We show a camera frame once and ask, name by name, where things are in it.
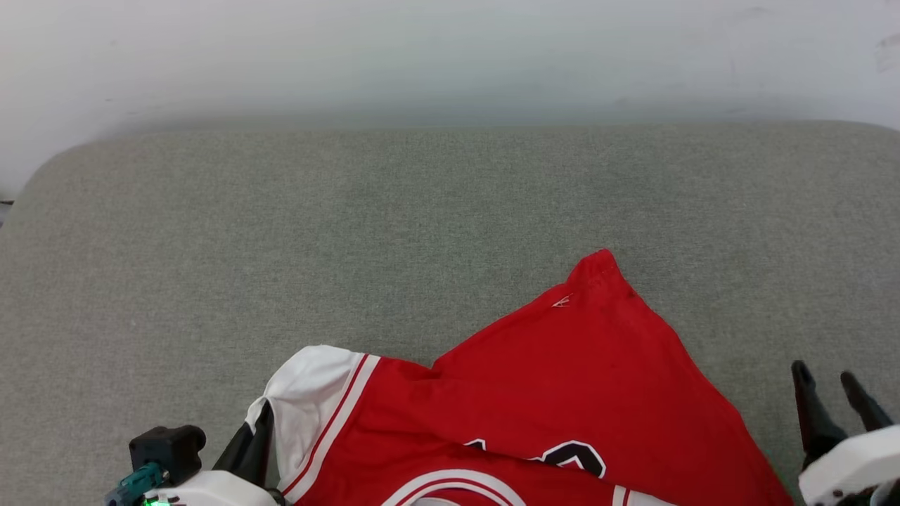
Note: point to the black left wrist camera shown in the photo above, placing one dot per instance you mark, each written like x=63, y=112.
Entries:
x=165, y=450

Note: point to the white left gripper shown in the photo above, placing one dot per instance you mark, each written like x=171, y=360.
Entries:
x=211, y=492

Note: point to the red and white jersey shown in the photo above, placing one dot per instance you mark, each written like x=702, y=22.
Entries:
x=562, y=393

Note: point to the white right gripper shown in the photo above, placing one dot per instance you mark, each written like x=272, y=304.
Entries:
x=851, y=464

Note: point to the grey fabric sofa seat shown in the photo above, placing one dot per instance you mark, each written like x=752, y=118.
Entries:
x=351, y=232

